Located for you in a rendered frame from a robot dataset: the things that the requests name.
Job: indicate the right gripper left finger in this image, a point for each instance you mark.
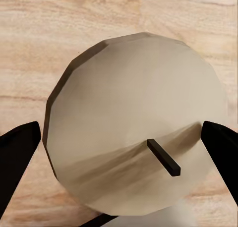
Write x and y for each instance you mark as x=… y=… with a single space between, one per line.
x=16 y=150

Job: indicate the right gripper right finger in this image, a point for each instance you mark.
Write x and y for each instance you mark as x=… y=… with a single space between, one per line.
x=221 y=143

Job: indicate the pillar candle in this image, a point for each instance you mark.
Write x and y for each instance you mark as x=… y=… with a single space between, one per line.
x=122 y=128

